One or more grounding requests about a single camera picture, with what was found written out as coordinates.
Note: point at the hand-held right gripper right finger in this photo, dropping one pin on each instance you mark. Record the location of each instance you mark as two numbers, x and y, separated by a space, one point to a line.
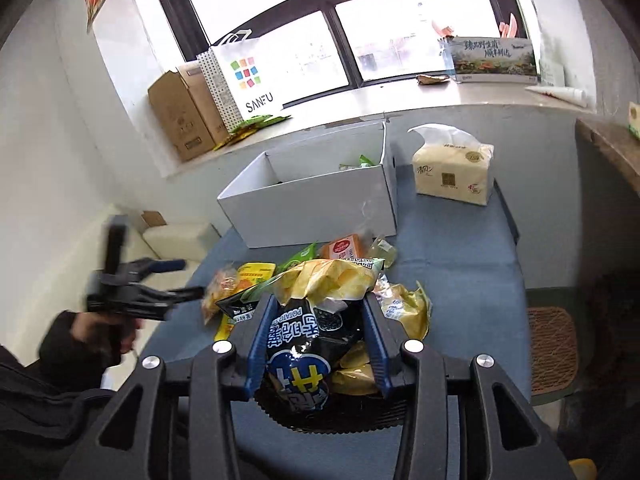
376 350

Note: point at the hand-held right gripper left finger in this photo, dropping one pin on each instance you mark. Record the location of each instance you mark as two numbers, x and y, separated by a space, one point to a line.
260 345

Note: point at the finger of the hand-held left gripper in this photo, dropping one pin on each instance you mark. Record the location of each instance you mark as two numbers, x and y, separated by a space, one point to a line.
160 265
185 295

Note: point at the black blue snack bag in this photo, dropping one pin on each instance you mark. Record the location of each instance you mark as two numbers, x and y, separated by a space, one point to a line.
300 360

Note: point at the heap of assorted snack packets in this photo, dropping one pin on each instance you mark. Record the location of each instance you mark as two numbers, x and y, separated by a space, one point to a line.
330 275

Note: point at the white cardboard box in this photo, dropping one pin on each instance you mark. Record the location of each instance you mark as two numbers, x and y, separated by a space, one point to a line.
310 210

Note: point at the person's left forearm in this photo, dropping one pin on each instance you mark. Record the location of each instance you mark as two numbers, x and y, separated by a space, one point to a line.
60 355

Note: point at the person's left hand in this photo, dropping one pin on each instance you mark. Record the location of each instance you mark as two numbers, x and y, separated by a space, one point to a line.
87 330

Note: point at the cream sofa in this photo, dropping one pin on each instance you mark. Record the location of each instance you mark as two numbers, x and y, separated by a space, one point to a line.
170 240

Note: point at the small cardboard piece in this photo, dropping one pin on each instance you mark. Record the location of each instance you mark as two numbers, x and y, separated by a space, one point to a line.
152 218

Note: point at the blue table cloth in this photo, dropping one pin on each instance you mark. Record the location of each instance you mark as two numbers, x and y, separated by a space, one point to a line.
450 260

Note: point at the brown cardboard box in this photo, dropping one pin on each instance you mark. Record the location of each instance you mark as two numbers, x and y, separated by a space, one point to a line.
172 120
207 105

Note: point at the person's dark clothing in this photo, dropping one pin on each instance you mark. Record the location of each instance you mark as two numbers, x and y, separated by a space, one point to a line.
35 425

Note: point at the bunch of green sachets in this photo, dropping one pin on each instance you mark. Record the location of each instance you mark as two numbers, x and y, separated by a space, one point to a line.
250 130

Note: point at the woven chair seat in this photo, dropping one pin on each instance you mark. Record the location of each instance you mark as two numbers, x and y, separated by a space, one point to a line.
552 350

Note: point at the green snack packet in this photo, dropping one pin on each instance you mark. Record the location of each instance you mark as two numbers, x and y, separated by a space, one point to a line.
361 162

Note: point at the yellow tissue pack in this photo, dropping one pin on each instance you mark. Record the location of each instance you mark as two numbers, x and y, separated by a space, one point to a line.
450 175

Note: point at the white paper shopping bag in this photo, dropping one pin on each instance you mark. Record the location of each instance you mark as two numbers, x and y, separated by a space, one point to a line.
250 80

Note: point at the stone windowsill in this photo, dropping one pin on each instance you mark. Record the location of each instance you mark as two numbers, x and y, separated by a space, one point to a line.
400 97

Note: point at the brown crumpled wrapper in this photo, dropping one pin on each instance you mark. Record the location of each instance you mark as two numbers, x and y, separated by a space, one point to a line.
432 79

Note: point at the white tube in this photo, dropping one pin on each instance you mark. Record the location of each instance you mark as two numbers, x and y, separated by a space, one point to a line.
555 94

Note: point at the landscape printed box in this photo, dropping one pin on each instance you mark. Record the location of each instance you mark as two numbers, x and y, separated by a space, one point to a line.
492 60

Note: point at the stone counter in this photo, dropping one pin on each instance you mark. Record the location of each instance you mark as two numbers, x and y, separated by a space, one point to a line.
612 145

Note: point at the white pouch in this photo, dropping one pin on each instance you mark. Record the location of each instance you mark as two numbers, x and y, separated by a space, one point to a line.
552 75

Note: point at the pink plastic clip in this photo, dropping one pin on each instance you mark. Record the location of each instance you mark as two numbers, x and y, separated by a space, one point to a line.
442 29
510 26

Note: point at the pale green tissue box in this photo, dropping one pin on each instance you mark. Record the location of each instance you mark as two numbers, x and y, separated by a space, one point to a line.
634 120

